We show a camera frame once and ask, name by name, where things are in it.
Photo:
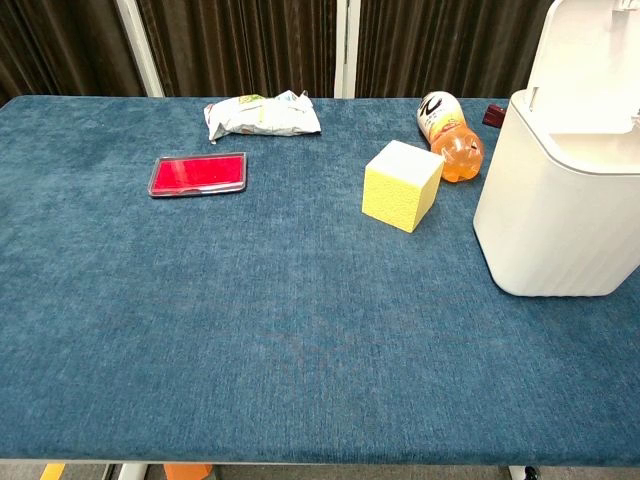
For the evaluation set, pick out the red ink pad case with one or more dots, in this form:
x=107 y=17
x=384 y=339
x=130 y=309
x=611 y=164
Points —
x=198 y=175

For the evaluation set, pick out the crumpled white snack bag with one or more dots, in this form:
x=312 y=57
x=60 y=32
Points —
x=260 y=117

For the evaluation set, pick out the white plastic lid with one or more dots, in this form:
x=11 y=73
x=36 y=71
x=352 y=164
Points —
x=575 y=60

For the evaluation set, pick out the yellow floor tape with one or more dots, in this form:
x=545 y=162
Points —
x=51 y=471

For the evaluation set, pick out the white table leg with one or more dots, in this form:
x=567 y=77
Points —
x=131 y=471

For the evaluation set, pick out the small dark red box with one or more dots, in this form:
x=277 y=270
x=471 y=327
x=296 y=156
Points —
x=495 y=116

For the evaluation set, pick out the orange drink plastic bottle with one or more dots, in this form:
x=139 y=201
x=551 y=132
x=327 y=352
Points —
x=450 y=135

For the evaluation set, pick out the yellow foam cube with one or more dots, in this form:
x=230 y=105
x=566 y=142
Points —
x=400 y=192

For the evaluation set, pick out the dark brown curtain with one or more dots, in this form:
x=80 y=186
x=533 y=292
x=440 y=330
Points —
x=240 y=45

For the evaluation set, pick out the blue velvet tablecloth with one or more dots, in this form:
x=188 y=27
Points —
x=250 y=310

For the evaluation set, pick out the white plastic trash bin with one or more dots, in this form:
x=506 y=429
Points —
x=550 y=225

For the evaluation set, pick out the orange floor object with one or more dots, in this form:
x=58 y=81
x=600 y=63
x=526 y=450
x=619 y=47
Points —
x=187 y=471

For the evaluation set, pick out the white vertical frame post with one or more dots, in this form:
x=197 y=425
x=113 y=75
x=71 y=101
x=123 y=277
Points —
x=346 y=47

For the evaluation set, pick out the white slanted frame post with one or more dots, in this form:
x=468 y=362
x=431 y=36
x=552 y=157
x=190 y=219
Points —
x=140 y=47

